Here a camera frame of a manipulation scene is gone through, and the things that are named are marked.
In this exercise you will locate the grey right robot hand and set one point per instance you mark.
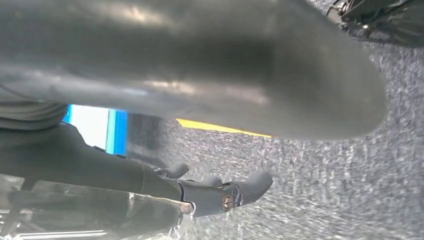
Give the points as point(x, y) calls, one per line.
point(198, 59)

